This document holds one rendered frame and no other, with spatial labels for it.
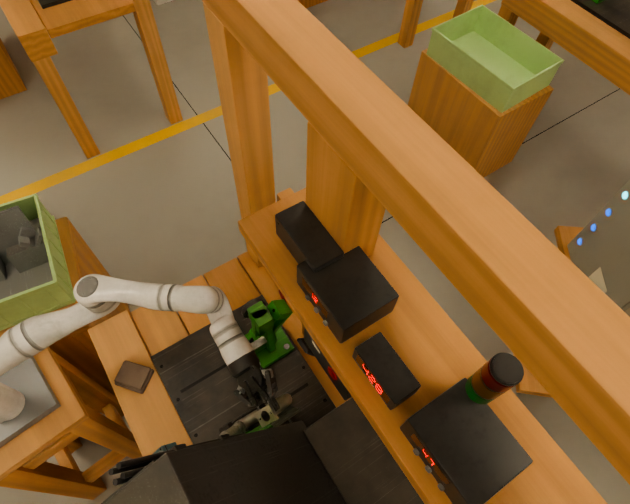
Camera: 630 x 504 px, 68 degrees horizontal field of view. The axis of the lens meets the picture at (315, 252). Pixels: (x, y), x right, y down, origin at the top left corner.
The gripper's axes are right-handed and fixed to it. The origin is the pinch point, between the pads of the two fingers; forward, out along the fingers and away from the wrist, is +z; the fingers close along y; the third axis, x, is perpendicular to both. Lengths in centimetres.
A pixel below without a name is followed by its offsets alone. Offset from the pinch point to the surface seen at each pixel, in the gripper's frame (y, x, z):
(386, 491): 15.8, 2.8, 28.4
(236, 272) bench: -23, 45, -45
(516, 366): 62, -17, 11
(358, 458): 13.2, 3.5, 19.8
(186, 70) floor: -82, 191, -235
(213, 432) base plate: -35.2, 12.2, -1.1
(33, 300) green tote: -71, 2, -71
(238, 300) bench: -24, 40, -35
